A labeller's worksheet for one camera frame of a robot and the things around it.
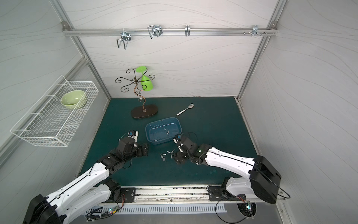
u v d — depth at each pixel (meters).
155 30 0.76
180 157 0.70
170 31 0.77
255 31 0.77
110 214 0.68
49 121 0.66
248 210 0.71
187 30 0.78
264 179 0.41
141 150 0.73
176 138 0.73
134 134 0.73
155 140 0.93
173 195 0.75
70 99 0.73
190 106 1.15
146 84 0.98
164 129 1.00
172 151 0.89
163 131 0.99
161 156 0.87
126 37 0.79
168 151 0.89
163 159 0.86
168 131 0.98
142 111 1.10
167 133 0.98
